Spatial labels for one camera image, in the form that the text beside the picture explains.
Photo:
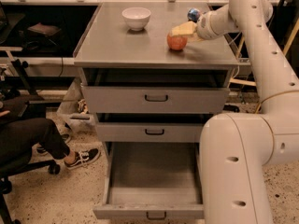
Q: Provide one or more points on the grey middle drawer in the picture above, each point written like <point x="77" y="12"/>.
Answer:
<point x="179" y="128"/>

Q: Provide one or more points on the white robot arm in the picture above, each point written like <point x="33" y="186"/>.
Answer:
<point x="234" y="147"/>

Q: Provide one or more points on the grey drawer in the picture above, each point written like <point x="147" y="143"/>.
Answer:
<point x="179" y="128"/>
<point x="153" y="181"/>
<point x="157" y="91"/>

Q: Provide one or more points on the white ceramic bowl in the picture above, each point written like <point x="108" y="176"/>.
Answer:
<point x="136" y="18"/>

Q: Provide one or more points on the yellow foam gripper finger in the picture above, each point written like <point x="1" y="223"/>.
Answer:
<point x="195" y="38"/>
<point x="185" y="29"/>

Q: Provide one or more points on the black white sneaker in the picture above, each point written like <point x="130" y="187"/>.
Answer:
<point x="81" y="158"/>

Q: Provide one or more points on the grey top drawer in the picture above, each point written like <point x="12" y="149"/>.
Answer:
<point x="157" y="91"/>

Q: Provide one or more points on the seated person dark trousers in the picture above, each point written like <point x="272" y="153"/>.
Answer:
<point x="17" y="135"/>

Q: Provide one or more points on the grey bottom drawer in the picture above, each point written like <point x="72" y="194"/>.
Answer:
<point x="153" y="181"/>

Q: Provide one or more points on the red apple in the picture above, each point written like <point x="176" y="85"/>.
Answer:
<point x="176" y="42"/>

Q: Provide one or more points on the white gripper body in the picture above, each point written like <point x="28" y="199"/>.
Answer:
<point x="205" y="27"/>

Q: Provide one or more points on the grey metal drawer cabinet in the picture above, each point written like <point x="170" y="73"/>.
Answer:
<point x="109" y="43"/>

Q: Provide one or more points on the black floor clamp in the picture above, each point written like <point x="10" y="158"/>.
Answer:
<point x="231" y="108"/>

